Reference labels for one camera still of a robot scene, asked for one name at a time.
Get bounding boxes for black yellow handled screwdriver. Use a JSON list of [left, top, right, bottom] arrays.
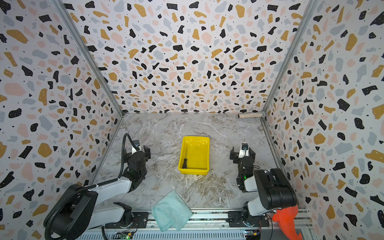
[[182, 148, 188, 169]]

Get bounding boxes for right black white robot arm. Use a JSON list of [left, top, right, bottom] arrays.
[[229, 143, 297, 227]]

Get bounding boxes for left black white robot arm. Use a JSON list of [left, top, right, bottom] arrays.
[[44, 146, 151, 240]]

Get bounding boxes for yellow plastic bin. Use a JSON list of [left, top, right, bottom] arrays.
[[178, 136, 210, 175]]

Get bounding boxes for glittery silver cylinder roll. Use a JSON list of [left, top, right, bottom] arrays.
[[238, 112, 266, 119]]

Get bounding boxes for light green folded cloth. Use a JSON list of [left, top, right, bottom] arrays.
[[151, 191, 193, 232]]

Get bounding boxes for red orange plastic object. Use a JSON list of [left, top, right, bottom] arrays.
[[273, 206, 303, 240]]

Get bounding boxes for green circuit board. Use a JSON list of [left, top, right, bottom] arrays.
[[114, 231, 135, 240]]

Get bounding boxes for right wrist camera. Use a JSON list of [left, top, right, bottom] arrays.
[[239, 143, 250, 159]]

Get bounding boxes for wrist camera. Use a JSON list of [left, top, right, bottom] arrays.
[[131, 140, 142, 154], [239, 143, 250, 159]]

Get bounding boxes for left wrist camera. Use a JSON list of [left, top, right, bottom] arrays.
[[131, 140, 142, 154]]

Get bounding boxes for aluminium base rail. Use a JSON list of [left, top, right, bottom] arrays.
[[76, 208, 316, 240]]

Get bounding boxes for black corrugated cable hose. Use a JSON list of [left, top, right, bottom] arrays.
[[43, 177, 119, 240]]

